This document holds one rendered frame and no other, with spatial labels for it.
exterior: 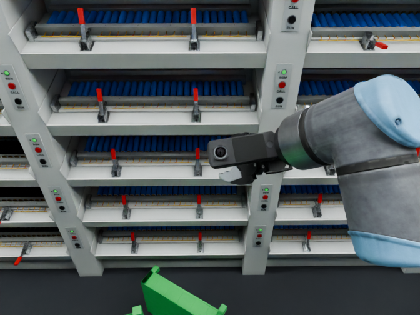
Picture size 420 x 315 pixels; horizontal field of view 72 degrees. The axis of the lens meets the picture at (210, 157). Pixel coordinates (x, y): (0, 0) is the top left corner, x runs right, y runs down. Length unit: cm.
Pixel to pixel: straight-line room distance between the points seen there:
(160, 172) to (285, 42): 54
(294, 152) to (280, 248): 87
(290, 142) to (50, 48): 65
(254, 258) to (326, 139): 93
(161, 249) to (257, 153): 85
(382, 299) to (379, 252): 109
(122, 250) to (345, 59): 104
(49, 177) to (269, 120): 71
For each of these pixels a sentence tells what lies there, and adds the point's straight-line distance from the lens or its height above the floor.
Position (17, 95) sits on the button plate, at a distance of 93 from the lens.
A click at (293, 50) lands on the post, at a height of 94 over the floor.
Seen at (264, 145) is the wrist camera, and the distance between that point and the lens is 48.
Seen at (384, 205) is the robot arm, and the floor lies 91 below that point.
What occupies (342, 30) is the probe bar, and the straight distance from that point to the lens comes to 86.
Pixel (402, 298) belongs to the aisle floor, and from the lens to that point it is 151.
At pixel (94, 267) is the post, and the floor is 7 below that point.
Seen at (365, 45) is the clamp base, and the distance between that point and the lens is 86.
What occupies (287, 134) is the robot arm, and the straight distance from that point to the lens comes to 44.
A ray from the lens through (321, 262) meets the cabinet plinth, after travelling 144.
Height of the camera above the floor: 114
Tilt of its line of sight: 35 degrees down
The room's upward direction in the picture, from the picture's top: straight up
